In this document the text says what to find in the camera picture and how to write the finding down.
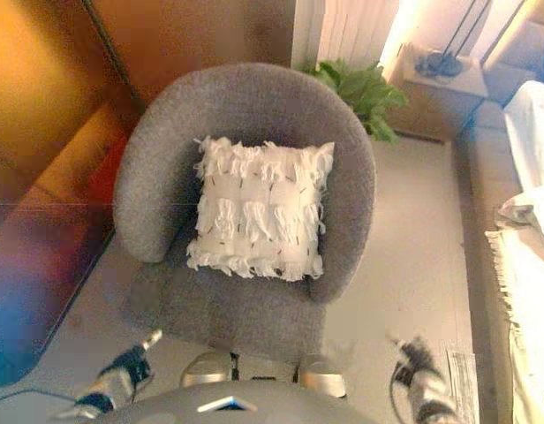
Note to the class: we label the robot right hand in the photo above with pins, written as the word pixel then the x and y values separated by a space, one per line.
pixel 420 358

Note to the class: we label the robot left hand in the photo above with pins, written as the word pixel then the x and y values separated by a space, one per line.
pixel 130 362

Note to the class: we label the white fringed cushion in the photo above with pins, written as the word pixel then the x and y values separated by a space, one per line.
pixel 259 207

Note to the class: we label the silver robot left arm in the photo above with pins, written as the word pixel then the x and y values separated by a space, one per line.
pixel 95 397

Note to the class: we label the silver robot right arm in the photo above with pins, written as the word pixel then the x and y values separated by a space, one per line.
pixel 431 397

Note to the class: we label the silver robot left leg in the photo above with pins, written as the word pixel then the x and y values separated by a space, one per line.
pixel 206 371

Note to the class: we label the silver robot leg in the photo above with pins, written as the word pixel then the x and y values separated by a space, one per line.
pixel 322 375
pixel 206 371

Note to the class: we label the silver robot right leg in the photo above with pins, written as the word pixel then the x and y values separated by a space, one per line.
pixel 322 375

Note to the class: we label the grey robot torso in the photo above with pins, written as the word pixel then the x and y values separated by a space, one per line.
pixel 236 402

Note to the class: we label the beige fringed throw blanket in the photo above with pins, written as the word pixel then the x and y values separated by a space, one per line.
pixel 528 309

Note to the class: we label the glossy reflective cabinet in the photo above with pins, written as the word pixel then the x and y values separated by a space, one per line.
pixel 47 154

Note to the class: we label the bed with white bedding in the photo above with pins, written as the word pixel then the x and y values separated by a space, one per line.
pixel 528 154

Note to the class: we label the wooden nightstand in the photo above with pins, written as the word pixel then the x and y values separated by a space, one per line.
pixel 440 106

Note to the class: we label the green potted plant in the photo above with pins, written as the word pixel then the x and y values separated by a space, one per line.
pixel 369 97

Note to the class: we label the grey fabric tub armchair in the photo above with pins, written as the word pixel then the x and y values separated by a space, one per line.
pixel 254 101

